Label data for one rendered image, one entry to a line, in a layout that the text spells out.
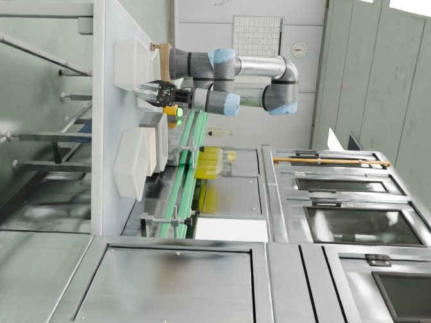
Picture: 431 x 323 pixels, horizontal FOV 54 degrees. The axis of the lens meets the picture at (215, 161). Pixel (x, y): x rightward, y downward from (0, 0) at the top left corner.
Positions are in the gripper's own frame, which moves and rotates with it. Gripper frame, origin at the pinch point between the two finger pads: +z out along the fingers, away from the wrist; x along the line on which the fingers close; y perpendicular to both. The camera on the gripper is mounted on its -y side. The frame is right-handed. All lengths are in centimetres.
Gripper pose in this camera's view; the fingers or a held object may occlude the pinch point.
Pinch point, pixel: (136, 90)
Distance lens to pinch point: 150.2
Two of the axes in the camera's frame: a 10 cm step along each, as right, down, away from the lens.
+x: -1.6, 9.8, 1.1
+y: -0.4, 1.0, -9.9
